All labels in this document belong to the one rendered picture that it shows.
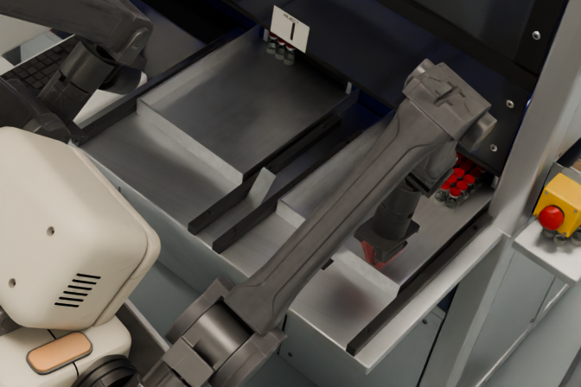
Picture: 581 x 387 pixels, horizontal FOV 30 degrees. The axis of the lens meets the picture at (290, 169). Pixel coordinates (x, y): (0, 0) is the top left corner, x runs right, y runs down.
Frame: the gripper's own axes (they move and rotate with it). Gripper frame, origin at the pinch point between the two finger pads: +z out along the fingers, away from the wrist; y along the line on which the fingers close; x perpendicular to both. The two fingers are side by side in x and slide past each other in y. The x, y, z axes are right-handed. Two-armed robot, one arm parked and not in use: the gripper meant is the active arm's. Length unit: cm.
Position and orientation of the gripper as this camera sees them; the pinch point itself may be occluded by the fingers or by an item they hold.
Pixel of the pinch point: (372, 267)
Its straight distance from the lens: 179.9
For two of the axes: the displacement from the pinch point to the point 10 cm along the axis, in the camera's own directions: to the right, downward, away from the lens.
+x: -7.5, -5.4, 3.7
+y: 6.2, -3.8, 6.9
